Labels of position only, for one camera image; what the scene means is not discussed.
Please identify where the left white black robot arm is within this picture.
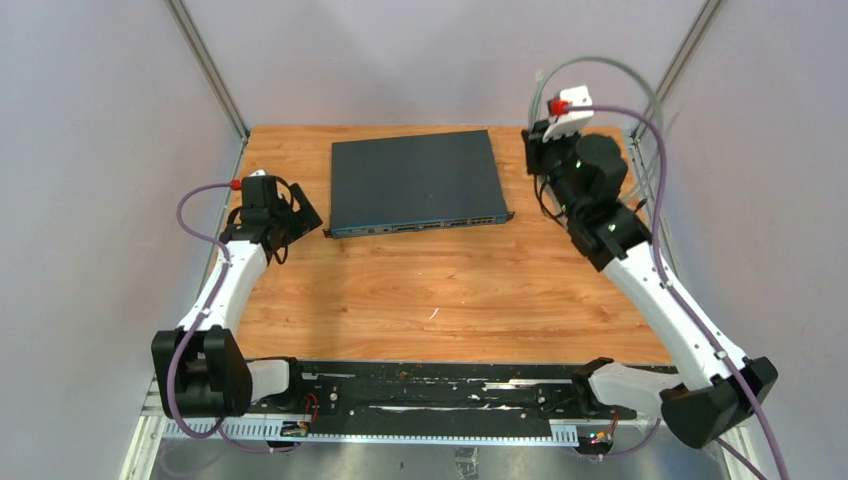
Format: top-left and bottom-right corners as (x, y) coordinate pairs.
(151, 170), (322, 420)

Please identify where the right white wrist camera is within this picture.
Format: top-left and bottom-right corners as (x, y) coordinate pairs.
(542, 85), (594, 142)

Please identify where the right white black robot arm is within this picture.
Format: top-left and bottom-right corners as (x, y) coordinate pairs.
(521, 121), (778, 449)

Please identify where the left aluminium corner post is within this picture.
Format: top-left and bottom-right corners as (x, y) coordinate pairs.
(164, 0), (250, 145)

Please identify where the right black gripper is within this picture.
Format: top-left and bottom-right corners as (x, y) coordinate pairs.
(524, 119), (583, 220)

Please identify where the aluminium corner post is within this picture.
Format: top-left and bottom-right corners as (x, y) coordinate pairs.
(164, 0), (250, 145)
(655, 0), (725, 104)

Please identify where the grey ethernet cable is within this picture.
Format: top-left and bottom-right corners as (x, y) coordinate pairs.
(527, 55), (665, 207)

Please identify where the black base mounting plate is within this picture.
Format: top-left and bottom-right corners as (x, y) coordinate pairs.
(222, 361), (637, 448)

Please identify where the right aluminium corner post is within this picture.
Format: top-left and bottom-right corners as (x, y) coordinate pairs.
(655, 0), (725, 104)

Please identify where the black thin cable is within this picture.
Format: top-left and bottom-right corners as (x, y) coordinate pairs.
(537, 177), (571, 227)

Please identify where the aluminium front frame rail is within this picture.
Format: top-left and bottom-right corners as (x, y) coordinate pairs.
(119, 372), (763, 480)

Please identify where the dark blue network switch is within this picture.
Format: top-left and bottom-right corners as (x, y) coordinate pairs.
(324, 130), (514, 239)

